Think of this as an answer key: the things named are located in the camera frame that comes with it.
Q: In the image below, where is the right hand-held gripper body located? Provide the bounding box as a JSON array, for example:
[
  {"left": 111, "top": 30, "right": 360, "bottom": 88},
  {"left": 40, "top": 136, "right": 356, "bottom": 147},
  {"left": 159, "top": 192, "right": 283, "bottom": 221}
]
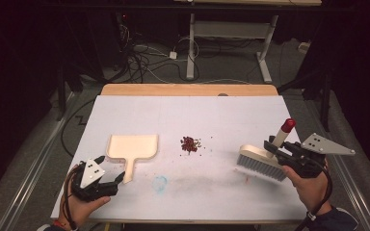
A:
[{"left": 277, "top": 133, "right": 357, "bottom": 179}]

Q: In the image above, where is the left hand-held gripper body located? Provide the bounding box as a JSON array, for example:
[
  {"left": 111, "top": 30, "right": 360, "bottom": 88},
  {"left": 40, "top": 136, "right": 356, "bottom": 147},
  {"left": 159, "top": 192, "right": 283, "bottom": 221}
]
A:
[{"left": 70, "top": 158, "right": 120, "bottom": 202}]

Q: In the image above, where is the cream brush with red-capped handle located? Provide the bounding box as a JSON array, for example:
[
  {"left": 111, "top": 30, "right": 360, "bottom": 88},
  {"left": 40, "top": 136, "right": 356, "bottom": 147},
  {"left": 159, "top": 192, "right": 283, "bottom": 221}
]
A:
[{"left": 236, "top": 117, "right": 298, "bottom": 183}]

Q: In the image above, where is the cream plastic dustpan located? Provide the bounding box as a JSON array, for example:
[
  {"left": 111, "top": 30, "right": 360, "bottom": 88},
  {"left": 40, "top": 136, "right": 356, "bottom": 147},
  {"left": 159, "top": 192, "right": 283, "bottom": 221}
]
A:
[{"left": 105, "top": 134, "right": 159, "bottom": 185}]

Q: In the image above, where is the pile of red and green beans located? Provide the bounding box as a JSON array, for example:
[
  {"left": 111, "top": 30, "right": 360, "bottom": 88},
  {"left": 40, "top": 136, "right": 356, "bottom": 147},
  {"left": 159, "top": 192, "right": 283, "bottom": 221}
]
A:
[{"left": 179, "top": 136, "right": 203, "bottom": 156}]

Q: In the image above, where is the person's right hand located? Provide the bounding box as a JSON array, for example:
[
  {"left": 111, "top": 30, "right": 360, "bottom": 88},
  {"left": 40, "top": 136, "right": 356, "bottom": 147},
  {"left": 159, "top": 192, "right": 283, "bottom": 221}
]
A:
[{"left": 281, "top": 159, "right": 332, "bottom": 215}]

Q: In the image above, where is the person's left hand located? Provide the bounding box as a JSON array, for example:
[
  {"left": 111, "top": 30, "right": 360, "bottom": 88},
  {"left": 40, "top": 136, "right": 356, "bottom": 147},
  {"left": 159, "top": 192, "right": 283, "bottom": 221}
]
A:
[{"left": 56, "top": 165, "right": 112, "bottom": 230}]

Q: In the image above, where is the black metal stand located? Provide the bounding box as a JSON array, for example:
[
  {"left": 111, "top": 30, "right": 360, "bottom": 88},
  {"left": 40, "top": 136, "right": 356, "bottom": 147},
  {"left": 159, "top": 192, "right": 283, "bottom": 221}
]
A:
[{"left": 277, "top": 62, "right": 333, "bottom": 133}]

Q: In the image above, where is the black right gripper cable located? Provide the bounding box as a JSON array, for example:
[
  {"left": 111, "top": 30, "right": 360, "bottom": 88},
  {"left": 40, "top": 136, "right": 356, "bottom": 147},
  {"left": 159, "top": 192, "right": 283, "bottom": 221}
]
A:
[{"left": 302, "top": 158, "right": 334, "bottom": 231}]

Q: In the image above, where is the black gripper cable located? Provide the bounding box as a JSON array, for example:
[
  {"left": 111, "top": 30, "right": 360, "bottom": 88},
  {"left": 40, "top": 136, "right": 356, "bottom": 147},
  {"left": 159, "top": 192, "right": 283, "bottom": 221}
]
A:
[
  {"left": 302, "top": 158, "right": 334, "bottom": 231},
  {"left": 62, "top": 167, "right": 79, "bottom": 231}
]

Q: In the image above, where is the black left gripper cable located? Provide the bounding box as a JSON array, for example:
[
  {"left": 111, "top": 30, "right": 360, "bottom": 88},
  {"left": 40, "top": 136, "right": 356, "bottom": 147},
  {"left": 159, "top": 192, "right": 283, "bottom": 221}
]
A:
[{"left": 62, "top": 167, "right": 79, "bottom": 231}]

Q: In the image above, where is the black floor cable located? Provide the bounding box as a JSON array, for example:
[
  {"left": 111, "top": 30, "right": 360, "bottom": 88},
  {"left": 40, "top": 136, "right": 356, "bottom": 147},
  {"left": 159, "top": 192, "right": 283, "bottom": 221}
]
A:
[{"left": 60, "top": 97, "right": 96, "bottom": 159}]

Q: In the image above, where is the aluminium floor rail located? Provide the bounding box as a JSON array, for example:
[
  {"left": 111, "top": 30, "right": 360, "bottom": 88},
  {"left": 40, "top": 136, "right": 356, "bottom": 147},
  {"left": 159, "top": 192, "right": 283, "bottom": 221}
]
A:
[
  {"left": 2, "top": 91, "right": 75, "bottom": 231},
  {"left": 304, "top": 99, "right": 370, "bottom": 231}
]

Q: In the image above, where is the bundle of floor cables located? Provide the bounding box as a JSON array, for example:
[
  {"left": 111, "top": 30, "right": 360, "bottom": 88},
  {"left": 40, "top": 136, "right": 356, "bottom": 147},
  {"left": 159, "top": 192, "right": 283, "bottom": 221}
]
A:
[{"left": 114, "top": 23, "right": 201, "bottom": 85}]

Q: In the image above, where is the white metal desk frame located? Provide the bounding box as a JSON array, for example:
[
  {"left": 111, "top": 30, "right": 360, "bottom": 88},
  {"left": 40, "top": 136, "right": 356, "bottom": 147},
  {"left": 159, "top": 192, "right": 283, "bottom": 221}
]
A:
[{"left": 172, "top": 0, "right": 323, "bottom": 85}]

